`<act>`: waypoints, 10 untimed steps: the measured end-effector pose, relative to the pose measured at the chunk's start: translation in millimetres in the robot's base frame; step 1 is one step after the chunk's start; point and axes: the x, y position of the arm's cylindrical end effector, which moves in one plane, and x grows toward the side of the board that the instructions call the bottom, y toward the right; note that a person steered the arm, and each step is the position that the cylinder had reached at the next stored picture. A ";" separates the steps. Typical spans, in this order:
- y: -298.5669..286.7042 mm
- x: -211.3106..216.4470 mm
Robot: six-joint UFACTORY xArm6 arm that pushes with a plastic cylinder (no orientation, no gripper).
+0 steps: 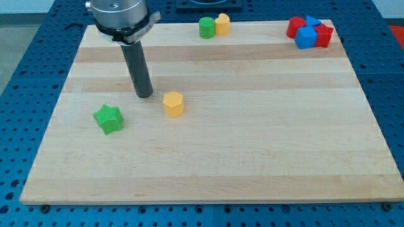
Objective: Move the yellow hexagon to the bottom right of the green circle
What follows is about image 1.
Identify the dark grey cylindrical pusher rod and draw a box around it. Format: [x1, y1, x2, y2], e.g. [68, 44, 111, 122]
[121, 41, 153, 98]

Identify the green cylinder block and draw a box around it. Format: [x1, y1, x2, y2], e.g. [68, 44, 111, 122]
[198, 17, 215, 39]

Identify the light wooden board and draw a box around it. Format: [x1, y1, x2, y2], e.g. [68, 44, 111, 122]
[20, 21, 403, 205]

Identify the red star block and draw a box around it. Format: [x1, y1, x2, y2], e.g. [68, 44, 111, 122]
[314, 24, 334, 48]

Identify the yellow hexagon block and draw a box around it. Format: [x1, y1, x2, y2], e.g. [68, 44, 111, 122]
[163, 91, 184, 118]

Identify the blue cube block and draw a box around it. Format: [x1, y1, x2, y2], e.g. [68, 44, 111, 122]
[295, 26, 318, 49]

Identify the green star block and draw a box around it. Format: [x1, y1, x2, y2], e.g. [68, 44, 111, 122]
[93, 104, 123, 135]

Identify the blue triangle block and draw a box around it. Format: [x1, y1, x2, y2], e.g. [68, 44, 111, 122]
[306, 15, 322, 27]

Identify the red cylinder block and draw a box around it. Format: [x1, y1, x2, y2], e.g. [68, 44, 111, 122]
[286, 16, 306, 39]

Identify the yellow heart block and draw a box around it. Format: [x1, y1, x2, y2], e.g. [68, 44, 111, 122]
[215, 13, 230, 35]

